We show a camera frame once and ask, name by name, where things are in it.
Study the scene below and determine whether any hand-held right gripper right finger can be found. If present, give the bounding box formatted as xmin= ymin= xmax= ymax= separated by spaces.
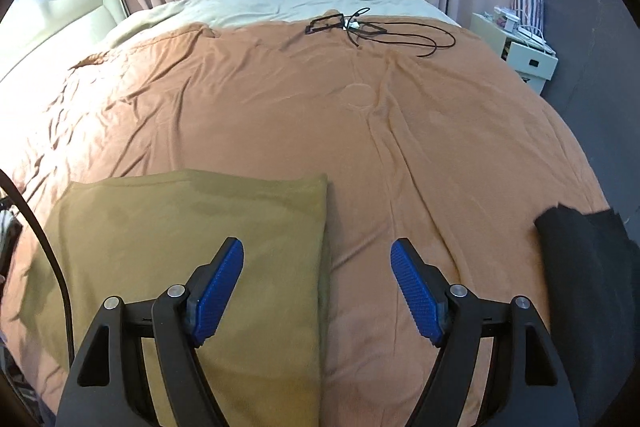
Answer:
xmin=390 ymin=238 xmax=581 ymax=427

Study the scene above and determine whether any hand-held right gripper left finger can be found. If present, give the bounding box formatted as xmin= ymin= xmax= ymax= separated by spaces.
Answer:
xmin=56 ymin=237 xmax=246 ymax=427

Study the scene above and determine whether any khaki garment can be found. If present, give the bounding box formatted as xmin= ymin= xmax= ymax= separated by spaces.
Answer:
xmin=20 ymin=169 xmax=331 ymax=427

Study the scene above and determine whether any black garment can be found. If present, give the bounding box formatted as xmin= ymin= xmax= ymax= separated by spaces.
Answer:
xmin=535 ymin=204 xmax=628 ymax=427

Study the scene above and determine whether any brown blanket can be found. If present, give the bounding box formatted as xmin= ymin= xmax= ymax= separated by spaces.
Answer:
xmin=0 ymin=19 xmax=616 ymax=427

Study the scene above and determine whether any white nightstand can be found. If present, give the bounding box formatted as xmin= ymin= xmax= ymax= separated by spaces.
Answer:
xmin=470 ymin=11 xmax=558 ymax=95

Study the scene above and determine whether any flat white device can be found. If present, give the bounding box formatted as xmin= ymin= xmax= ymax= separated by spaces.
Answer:
xmin=517 ymin=26 xmax=557 ymax=55

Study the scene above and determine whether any small white device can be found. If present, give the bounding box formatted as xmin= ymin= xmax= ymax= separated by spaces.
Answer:
xmin=492 ymin=6 xmax=521 ymax=34

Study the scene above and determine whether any cream duvet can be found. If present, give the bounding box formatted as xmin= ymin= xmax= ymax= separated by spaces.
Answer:
xmin=70 ymin=0 xmax=461 ymax=72

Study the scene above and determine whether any cream headboard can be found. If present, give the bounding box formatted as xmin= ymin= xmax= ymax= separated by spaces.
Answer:
xmin=0 ymin=0 xmax=128 ymax=82

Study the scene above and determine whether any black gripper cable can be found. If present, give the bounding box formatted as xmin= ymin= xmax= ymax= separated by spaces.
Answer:
xmin=0 ymin=168 xmax=76 ymax=360

